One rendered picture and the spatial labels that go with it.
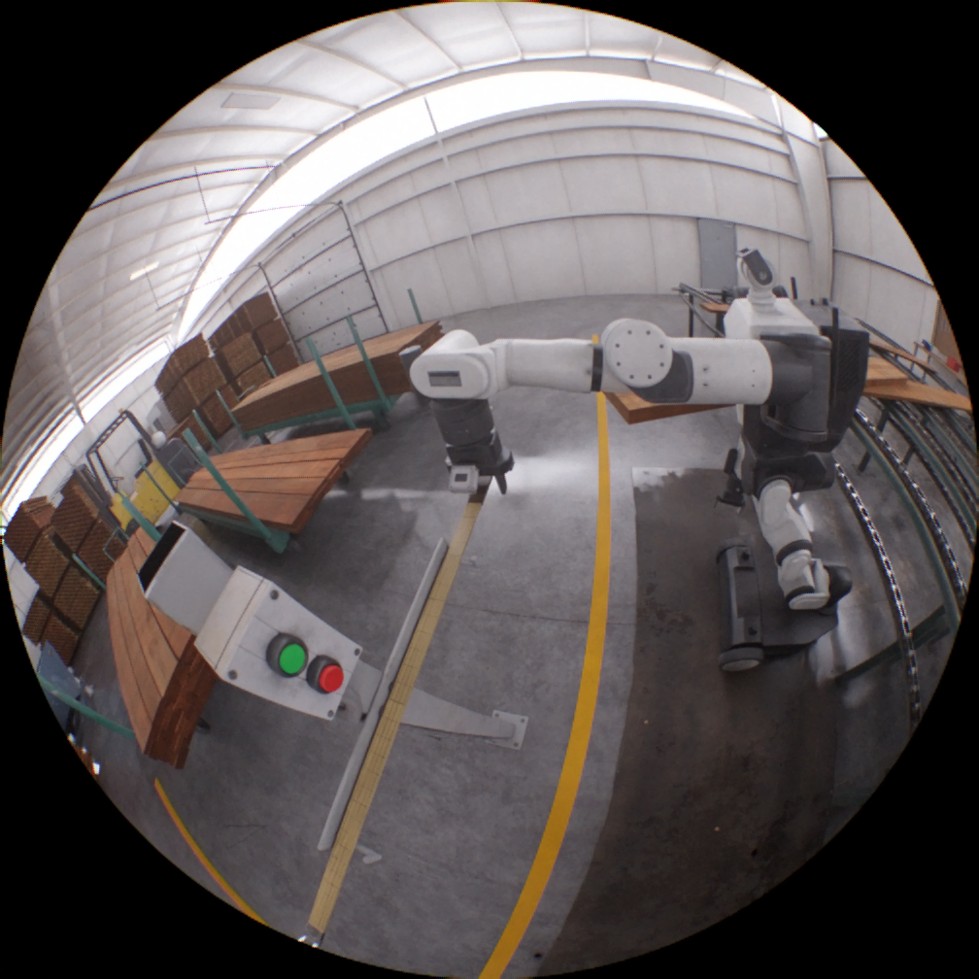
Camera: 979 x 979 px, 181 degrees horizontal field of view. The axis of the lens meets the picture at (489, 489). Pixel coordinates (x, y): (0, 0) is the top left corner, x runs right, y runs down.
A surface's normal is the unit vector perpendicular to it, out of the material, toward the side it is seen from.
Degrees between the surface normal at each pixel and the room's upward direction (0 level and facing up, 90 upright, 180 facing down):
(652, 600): 0
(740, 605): 0
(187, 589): 90
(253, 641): 90
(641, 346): 77
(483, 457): 89
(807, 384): 71
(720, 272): 90
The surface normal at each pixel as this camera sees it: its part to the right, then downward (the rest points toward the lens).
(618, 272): -0.21, 0.73
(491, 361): 0.47, 0.35
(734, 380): -0.29, 0.52
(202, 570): 0.94, 0.02
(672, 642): -0.23, -0.71
